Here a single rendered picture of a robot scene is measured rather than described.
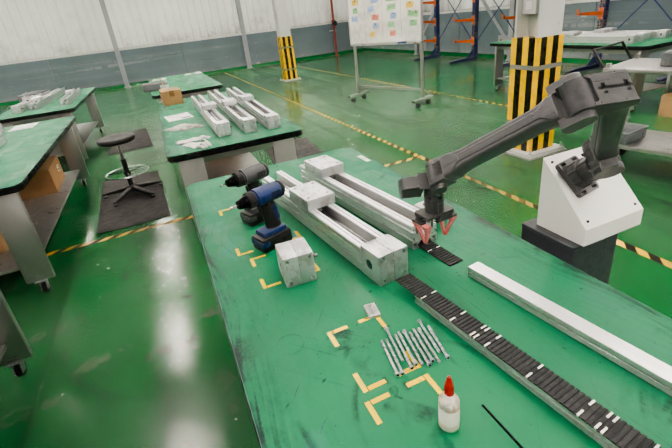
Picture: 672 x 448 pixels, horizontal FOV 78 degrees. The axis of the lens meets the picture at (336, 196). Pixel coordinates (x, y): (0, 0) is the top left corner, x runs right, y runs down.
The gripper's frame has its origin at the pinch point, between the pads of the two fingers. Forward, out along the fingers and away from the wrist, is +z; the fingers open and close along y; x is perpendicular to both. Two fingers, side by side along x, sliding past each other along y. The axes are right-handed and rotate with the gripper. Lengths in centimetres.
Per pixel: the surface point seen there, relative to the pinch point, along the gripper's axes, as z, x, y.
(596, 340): 2, 50, 1
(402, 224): -2.5, -9.0, 5.3
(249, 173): -16, -57, 37
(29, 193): 51, -369, 162
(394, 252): -4.2, 4.8, 18.7
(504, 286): 2.2, 27.3, 1.5
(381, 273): 0.5, 4.8, 23.5
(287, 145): 16, -186, -28
